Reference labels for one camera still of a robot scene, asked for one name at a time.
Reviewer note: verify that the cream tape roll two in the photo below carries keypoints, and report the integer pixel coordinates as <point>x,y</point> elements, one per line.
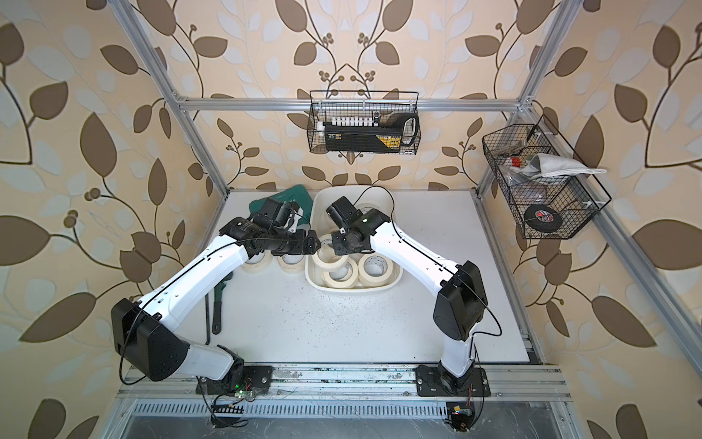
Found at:
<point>375,270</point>

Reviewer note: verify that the black yellow box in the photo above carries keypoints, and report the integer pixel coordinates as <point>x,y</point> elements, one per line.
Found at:
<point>364,139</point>

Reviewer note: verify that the cream tape roll one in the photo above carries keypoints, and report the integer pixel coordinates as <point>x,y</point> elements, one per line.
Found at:
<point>344,277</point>

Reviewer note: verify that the cream tape roll three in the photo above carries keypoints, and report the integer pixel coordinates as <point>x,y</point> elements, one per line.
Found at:
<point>258,263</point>

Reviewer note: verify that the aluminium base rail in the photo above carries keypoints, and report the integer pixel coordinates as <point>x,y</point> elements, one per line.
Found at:
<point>400,382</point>

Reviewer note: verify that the black wire basket back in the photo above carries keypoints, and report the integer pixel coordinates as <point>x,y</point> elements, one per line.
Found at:
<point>389,109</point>

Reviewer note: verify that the aluminium frame post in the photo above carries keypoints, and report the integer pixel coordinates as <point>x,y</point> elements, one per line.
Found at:
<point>519,108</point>
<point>125,15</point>

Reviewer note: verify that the black hex key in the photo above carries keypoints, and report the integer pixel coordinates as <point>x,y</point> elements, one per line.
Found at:
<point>207,319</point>

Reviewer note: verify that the grey cloth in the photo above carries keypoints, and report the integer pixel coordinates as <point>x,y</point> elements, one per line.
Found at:
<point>551,166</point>

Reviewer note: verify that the black tape roll red label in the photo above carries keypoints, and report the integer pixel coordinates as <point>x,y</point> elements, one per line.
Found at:
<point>543,219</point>

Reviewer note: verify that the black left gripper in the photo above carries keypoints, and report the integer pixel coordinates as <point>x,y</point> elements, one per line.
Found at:
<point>305,249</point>

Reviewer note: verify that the cream tape roll eight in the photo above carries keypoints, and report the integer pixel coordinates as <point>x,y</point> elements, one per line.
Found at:
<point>291,264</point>

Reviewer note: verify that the black wire basket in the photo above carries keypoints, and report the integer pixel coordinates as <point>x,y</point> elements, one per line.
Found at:
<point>577,198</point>
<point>389,109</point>

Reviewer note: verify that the white plastic storage box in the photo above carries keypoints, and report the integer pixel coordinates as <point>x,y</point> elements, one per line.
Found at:
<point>364,198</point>

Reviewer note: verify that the green tool case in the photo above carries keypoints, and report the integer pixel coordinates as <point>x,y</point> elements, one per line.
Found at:
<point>299,195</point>

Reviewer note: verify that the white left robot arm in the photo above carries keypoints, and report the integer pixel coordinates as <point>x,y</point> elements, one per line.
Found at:
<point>144,331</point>

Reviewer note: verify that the aluminium frame post left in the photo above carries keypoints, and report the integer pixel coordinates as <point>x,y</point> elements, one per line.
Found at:
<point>125,15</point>

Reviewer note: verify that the aluminium frame post right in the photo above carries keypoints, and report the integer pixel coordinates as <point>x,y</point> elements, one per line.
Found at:
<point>519,108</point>

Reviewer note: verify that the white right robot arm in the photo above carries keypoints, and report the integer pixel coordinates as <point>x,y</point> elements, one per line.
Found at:
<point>458,289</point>

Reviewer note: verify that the black wire basket right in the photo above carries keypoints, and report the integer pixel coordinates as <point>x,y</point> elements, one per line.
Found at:
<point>577,198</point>

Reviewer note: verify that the green pipe wrench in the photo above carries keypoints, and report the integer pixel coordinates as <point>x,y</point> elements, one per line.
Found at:
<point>218,301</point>

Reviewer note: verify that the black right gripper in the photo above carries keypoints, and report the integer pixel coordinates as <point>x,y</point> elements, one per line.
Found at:
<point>339,248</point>

